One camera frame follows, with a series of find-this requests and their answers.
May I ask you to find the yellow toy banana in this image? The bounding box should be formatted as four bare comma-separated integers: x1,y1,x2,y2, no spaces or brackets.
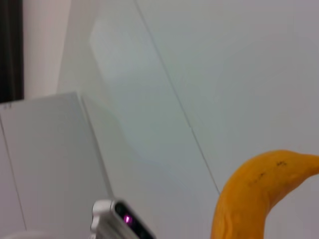
210,149,319,239

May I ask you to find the silver head camera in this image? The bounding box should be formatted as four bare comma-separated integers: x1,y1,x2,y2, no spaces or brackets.
91,198,157,239

